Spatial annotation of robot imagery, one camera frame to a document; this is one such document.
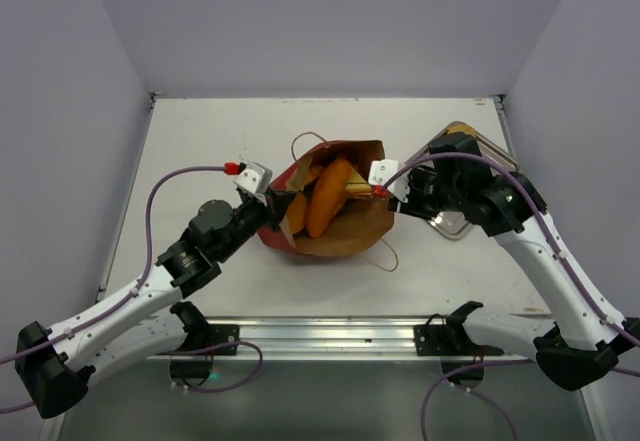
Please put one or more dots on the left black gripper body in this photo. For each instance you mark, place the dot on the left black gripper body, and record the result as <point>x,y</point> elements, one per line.
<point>251,215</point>

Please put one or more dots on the long orange bread roll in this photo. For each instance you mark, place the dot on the long orange bread roll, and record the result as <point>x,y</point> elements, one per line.
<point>326,196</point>

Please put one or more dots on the red brown paper bag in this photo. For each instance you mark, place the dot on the red brown paper bag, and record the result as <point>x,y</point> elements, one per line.
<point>358,225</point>

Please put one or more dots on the round sliced bread piece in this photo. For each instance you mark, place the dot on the round sliced bread piece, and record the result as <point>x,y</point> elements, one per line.
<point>460,127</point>

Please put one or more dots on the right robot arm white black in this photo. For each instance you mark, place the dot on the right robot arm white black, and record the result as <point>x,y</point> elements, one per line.
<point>585,335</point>

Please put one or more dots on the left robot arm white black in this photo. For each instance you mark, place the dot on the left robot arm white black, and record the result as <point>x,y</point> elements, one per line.
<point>151,315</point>

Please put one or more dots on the fake triangle sandwich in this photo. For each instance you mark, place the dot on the fake triangle sandwich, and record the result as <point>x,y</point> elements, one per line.
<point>358,195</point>

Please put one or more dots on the round orange bun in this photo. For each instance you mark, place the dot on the round orange bun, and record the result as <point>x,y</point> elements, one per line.
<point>296,213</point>

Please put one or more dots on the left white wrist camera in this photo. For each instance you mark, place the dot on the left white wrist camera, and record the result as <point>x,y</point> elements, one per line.
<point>254,180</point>

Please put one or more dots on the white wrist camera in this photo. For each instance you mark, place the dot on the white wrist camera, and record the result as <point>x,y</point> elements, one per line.
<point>254,180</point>
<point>385,181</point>

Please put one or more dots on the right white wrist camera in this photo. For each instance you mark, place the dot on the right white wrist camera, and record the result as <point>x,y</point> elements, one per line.
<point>385,181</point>

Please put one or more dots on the aluminium front rail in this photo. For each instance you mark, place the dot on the aluminium front rail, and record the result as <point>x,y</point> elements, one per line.
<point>289,337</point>

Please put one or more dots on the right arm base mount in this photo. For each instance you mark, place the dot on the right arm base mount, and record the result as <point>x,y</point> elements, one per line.
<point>443,337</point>

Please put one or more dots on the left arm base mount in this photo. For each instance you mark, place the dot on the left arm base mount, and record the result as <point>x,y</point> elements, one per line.
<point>196,373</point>

